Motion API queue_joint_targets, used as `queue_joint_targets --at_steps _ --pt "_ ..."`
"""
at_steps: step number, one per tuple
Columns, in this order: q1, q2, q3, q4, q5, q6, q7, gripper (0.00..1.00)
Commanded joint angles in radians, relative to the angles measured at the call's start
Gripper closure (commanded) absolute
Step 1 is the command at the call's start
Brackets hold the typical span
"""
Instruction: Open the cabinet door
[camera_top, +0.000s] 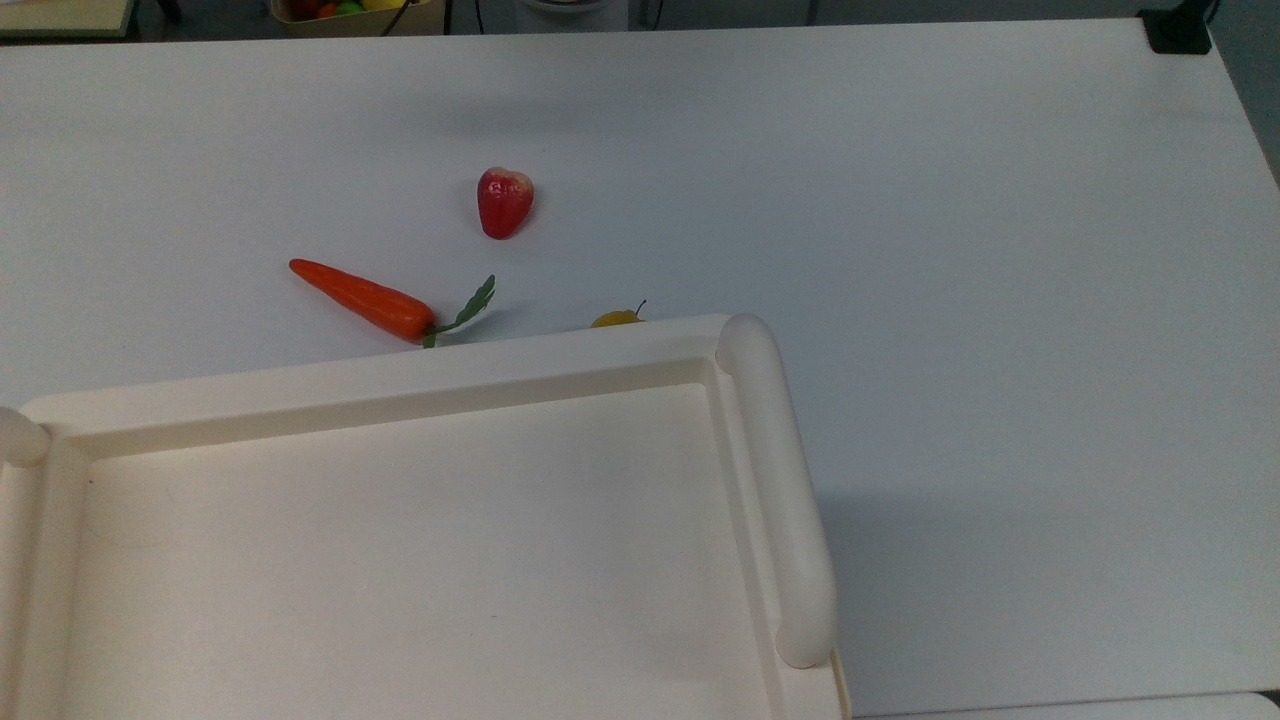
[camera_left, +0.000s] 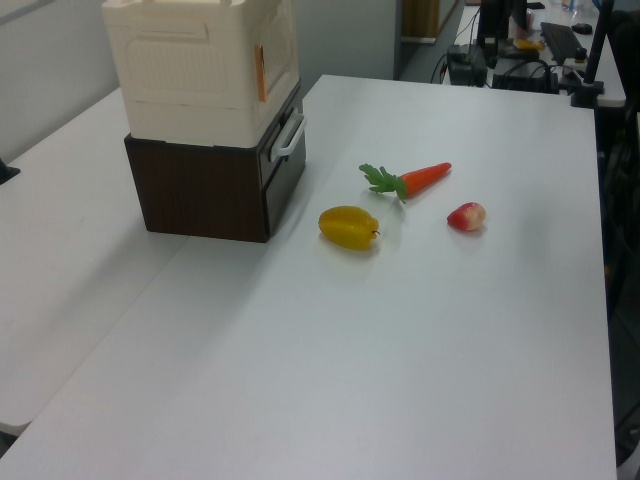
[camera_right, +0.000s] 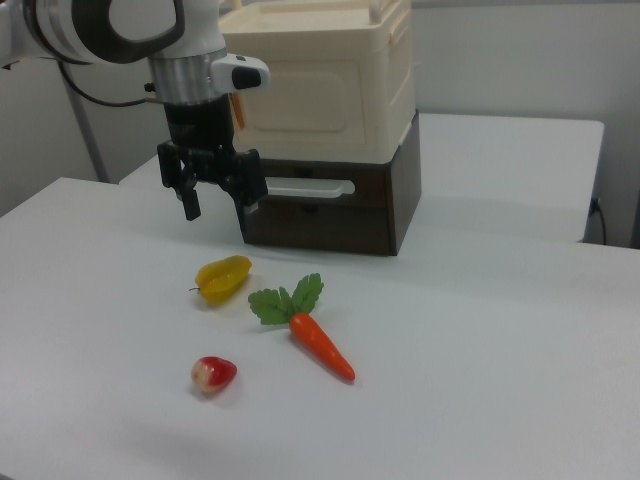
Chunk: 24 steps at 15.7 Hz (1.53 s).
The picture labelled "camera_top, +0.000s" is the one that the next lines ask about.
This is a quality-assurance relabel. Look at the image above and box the cream plastic cabinet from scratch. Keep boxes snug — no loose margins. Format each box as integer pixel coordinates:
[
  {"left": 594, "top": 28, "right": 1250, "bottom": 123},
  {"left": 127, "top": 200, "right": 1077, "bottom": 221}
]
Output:
[{"left": 0, "top": 313, "right": 853, "bottom": 720}]

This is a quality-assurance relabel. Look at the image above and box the cardboard box of toy fruit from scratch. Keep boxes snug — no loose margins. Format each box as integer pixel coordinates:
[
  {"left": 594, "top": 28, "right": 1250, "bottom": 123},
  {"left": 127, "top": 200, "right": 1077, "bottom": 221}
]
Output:
[{"left": 268, "top": 0, "right": 447, "bottom": 38}]

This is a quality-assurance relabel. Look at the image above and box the black table clamp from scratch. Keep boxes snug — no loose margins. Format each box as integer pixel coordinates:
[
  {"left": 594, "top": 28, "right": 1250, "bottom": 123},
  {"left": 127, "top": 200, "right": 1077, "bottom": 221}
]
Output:
[{"left": 1140, "top": 0, "right": 1217, "bottom": 56}]

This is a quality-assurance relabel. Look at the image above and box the orange toy carrot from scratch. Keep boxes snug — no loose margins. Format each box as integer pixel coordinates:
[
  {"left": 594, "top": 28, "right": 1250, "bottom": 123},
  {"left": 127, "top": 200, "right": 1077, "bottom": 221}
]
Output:
[{"left": 289, "top": 258, "right": 497, "bottom": 349}]

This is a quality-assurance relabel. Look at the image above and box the yellowish board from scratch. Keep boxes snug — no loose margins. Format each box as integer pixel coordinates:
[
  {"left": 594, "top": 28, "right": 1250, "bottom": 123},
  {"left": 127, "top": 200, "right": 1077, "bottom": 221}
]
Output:
[{"left": 0, "top": 0, "right": 137, "bottom": 39}]

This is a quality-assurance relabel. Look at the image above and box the red toy wax apple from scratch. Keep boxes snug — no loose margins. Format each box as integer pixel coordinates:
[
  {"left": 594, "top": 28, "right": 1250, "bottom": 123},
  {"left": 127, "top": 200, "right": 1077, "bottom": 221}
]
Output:
[{"left": 477, "top": 167, "right": 535, "bottom": 241}]

